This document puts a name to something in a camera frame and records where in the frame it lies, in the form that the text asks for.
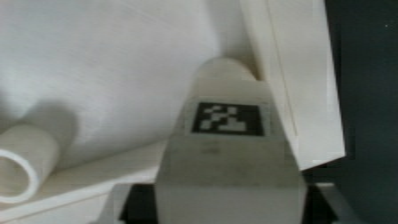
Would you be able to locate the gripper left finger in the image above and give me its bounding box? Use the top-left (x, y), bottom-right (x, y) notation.
top-left (95, 183), bottom-right (159, 224)

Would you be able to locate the white square tabletop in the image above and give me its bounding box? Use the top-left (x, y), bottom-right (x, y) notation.
top-left (0, 0), bottom-right (346, 224)

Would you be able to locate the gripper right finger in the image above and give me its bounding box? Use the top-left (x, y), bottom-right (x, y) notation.
top-left (303, 182), bottom-right (363, 224)

